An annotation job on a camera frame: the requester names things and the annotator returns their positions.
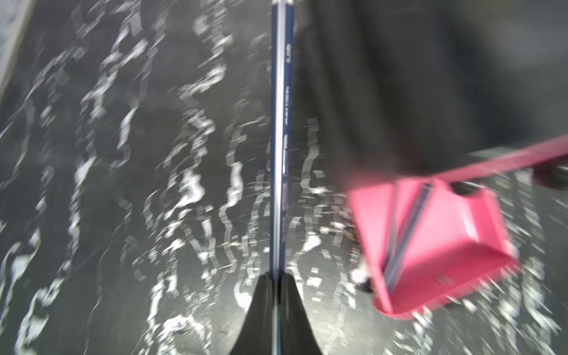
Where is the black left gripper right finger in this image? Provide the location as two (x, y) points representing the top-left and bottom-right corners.
(281, 274), (322, 355)

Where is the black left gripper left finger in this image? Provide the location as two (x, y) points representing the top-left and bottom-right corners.
(229, 272), (272, 355)

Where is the black drawer cabinet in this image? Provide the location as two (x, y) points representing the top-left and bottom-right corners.
(300, 1), (567, 189)

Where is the dark blue pencil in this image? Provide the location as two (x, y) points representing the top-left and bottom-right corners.
(383, 183), (433, 294)
(269, 0), (294, 354)

